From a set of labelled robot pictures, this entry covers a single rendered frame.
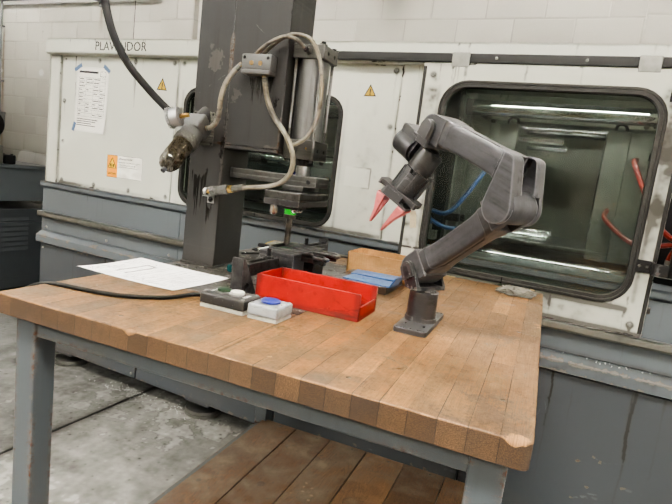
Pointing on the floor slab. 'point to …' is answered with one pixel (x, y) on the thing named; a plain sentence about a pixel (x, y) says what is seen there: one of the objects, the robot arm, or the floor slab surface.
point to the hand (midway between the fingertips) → (377, 222)
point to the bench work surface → (303, 390)
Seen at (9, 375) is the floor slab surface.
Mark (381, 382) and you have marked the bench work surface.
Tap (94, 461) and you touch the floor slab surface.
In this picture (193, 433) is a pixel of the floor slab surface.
